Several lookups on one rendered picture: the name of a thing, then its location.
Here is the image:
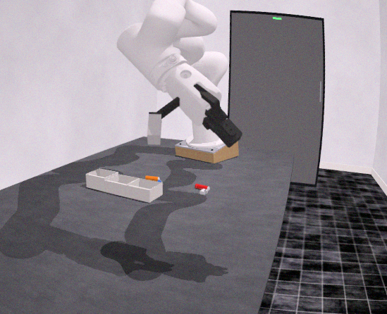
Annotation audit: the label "red aa battery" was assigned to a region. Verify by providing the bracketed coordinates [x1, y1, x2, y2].
[195, 184, 210, 191]

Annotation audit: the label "white three-compartment bin rack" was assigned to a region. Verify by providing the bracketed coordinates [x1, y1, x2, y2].
[86, 168, 162, 203]

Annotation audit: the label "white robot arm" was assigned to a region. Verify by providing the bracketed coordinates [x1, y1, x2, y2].
[117, 0, 228, 149]

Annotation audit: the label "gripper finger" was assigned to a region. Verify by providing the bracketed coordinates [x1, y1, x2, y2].
[193, 84, 242, 144]
[202, 117, 240, 148]

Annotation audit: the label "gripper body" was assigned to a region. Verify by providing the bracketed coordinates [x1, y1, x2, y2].
[159, 63, 222, 126]

